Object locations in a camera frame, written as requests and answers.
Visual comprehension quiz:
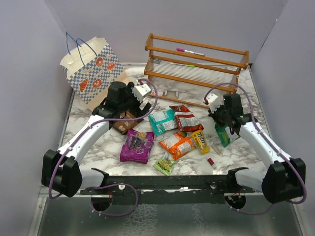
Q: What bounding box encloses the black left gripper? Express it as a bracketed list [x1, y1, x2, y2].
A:
[119, 83, 152, 120]

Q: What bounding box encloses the green snack bag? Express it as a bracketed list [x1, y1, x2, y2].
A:
[215, 123, 240, 148]

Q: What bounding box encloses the brown sea salt snack bag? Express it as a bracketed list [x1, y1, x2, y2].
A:
[113, 111, 141, 135]

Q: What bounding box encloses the red chip bag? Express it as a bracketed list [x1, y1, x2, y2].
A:
[169, 105, 204, 132]

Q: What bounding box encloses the checkered paper bag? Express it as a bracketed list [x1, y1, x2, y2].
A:
[60, 33, 131, 111]

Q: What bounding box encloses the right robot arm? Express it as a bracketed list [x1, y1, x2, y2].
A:
[205, 93, 306, 204]

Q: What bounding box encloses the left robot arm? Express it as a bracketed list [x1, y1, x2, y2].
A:
[41, 79, 157, 199]

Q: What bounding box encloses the teal snack bag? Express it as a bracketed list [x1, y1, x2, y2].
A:
[149, 109, 177, 135]

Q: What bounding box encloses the purple raisin snack bag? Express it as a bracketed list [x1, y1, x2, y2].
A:
[120, 129, 155, 164]

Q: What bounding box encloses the yellow M&M's candy bag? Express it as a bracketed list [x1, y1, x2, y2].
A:
[191, 130, 210, 154]

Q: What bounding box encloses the orange snack bag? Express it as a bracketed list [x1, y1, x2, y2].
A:
[159, 131, 195, 160]

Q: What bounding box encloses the small red white card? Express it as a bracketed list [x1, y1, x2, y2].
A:
[150, 89, 164, 96]

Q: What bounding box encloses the small beige wrapper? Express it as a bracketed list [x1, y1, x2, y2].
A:
[211, 144, 222, 154]

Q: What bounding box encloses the wooden shelf rack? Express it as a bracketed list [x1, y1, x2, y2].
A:
[144, 33, 249, 94]

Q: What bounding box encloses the red lip balm tube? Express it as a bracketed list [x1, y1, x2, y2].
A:
[207, 158, 217, 169]

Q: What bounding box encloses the green marker pen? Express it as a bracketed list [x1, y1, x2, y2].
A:
[169, 62, 195, 68]

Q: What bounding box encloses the light green candy packet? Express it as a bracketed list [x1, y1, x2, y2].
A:
[153, 152, 177, 176]

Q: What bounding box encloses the pink marker pen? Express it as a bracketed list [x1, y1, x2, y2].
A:
[176, 48, 205, 57]

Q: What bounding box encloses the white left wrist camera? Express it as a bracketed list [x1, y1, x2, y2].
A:
[132, 84, 152, 103]

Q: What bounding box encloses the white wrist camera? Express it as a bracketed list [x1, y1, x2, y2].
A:
[132, 84, 152, 103]
[204, 93, 221, 111]

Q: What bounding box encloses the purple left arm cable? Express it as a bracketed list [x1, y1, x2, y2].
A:
[48, 78, 158, 217]

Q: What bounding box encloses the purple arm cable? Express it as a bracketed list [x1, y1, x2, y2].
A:
[203, 82, 308, 216]
[48, 78, 158, 217]

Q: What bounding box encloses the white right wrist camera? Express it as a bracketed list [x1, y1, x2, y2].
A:
[204, 93, 221, 111]

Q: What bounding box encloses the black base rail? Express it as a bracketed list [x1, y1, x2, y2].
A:
[80, 175, 253, 205]

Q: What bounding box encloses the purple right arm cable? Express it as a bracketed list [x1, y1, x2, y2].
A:
[203, 82, 308, 216]

